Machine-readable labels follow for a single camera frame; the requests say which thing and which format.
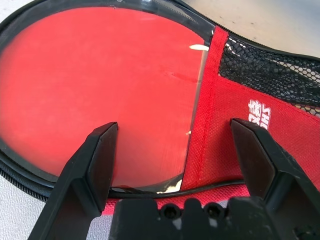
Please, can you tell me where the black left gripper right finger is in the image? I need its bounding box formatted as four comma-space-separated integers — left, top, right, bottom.
229, 117, 320, 240

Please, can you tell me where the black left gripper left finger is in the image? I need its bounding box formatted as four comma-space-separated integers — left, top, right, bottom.
27, 121, 119, 240

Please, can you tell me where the black red paddle case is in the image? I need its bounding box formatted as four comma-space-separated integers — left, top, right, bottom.
0, 0, 320, 240

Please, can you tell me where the red ping-pong paddle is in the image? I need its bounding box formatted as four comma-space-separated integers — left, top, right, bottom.
0, 6, 211, 193

